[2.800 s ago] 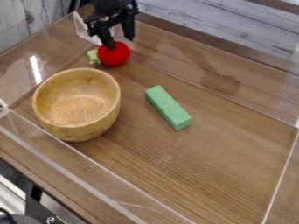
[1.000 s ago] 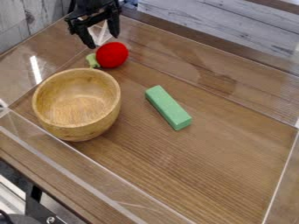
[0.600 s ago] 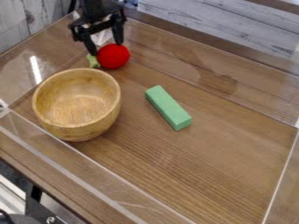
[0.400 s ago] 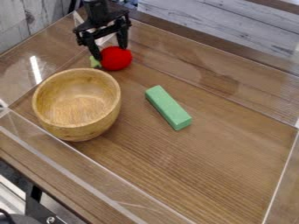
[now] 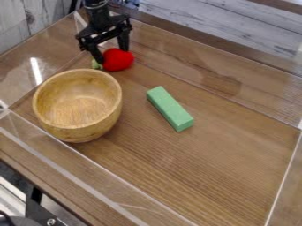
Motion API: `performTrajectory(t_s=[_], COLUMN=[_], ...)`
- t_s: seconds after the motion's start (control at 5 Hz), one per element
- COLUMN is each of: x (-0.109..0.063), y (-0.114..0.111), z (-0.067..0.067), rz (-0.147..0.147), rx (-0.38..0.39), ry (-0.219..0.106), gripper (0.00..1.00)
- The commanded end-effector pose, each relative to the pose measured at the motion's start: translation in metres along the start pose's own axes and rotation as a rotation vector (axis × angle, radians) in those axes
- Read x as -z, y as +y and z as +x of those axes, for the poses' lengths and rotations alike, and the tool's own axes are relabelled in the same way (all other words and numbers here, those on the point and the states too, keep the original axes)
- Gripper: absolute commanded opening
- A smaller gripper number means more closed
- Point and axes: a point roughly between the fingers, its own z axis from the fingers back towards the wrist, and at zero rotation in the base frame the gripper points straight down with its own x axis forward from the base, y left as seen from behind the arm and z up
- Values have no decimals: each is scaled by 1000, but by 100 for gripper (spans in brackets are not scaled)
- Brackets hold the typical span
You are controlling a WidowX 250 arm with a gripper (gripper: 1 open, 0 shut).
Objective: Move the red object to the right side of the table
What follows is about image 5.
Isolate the red plush strawberry toy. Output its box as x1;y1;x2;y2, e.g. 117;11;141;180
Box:
92;48;135;72

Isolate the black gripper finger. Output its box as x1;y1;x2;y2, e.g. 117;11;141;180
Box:
86;42;105;64
117;31;130;51

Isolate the wooden bowl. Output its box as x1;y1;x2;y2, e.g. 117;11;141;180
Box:
32;69;123;143

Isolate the clear acrylic tray wall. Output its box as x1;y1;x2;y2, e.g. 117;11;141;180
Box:
0;13;302;226

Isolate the black table leg clamp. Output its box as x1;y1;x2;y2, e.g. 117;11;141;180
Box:
26;187;67;226

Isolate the black cable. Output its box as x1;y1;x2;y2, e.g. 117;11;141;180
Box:
0;210;16;226

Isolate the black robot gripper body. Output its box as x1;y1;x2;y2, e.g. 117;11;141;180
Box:
75;0;133;50

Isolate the green rectangular block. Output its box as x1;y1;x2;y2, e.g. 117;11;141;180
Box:
146;86;195;132

